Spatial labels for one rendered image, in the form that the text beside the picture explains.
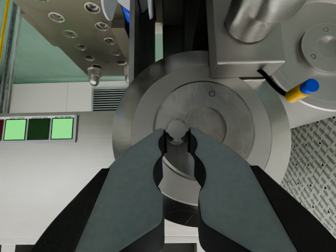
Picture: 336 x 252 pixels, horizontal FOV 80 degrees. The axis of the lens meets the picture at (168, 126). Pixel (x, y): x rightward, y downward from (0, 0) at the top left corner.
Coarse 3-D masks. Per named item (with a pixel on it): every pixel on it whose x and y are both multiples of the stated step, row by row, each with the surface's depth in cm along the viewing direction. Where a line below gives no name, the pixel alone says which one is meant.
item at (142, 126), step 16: (160, 80) 17; (176, 80) 17; (192, 80) 17; (208, 80) 17; (224, 80) 17; (240, 80) 17; (144, 96) 17; (160, 96) 17; (256, 96) 17; (144, 112) 17; (256, 112) 17; (144, 128) 17; (256, 128) 16; (256, 144) 16; (256, 160) 16; (176, 176) 16; (176, 192) 16; (192, 192) 16
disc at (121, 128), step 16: (160, 64) 18; (176, 64) 18; (192, 64) 18; (208, 64) 18; (144, 80) 18; (256, 80) 17; (128, 96) 17; (272, 96) 17; (128, 112) 17; (272, 112) 17; (112, 128) 17; (128, 128) 17; (272, 128) 17; (288, 128) 17; (112, 144) 17; (128, 144) 17; (272, 144) 16; (288, 144) 16; (272, 160) 16; (288, 160) 16; (272, 176) 16; (176, 208) 16; (192, 208) 16; (192, 224) 15
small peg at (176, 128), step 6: (174, 120) 12; (180, 120) 12; (168, 126) 12; (174, 126) 12; (180, 126) 12; (186, 126) 12; (168, 132) 12; (174, 132) 12; (180, 132) 12; (186, 132) 12; (168, 138) 12; (174, 138) 12; (180, 138) 12; (174, 144) 14
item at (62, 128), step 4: (56, 120) 51; (60, 120) 51; (64, 120) 51; (68, 120) 51; (52, 124) 51; (56, 124) 51; (60, 124) 51; (64, 124) 51; (68, 124) 51; (52, 128) 51; (56, 128) 51; (60, 128) 51; (64, 128) 51; (68, 128) 50; (52, 132) 50; (56, 132) 50; (60, 132) 50; (64, 132) 50; (68, 132) 50; (52, 136) 50; (56, 136) 50; (60, 136) 50; (64, 136) 50; (68, 136) 50
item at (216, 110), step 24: (168, 96) 15; (192, 96) 15; (216, 96) 15; (240, 96) 15; (168, 120) 15; (192, 120) 15; (216, 120) 15; (240, 120) 15; (168, 144) 15; (240, 144) 14; (192, 168) 14
